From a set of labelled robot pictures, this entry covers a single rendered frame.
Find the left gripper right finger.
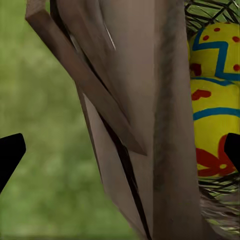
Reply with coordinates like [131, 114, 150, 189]
[224, 132, 240, 173]

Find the wicker basket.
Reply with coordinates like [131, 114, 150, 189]
[25, 0, 240, 240]

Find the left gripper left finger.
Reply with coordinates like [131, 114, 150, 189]
[0, 133, 26, 193]

